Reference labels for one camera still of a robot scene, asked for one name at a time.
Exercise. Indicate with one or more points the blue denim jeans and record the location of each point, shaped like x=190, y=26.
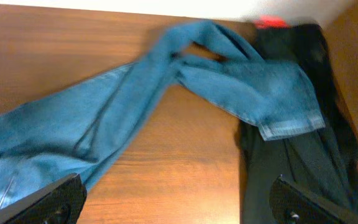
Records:
x=85, y=128

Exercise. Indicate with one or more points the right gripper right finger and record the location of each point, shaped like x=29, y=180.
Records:
x=293, y=204

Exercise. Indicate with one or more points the red cloth piece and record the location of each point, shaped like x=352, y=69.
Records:
x=265, y=22

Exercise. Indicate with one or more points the black garment pile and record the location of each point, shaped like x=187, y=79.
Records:
x=323, y=161

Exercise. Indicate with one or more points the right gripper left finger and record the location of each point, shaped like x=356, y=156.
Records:
x=58, y=203

